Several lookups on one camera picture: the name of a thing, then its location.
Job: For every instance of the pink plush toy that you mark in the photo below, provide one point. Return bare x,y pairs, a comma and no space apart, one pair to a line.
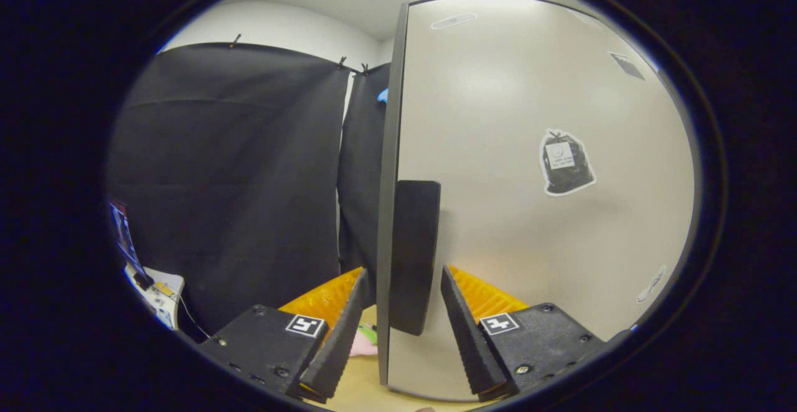
363,345

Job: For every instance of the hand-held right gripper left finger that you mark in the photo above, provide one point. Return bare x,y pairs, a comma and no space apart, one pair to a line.
342,343

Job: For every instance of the white side table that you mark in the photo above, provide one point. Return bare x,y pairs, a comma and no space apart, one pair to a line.
163,297

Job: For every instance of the grey cabinet door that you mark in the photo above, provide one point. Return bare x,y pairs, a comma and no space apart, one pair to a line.
498,119

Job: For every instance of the computer monitor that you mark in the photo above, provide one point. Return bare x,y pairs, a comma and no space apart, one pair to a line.
124,238

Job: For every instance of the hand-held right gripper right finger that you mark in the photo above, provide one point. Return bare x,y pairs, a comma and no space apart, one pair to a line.
470,343

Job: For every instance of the black backdrop cloth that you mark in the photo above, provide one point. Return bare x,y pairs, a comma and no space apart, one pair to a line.
236,182

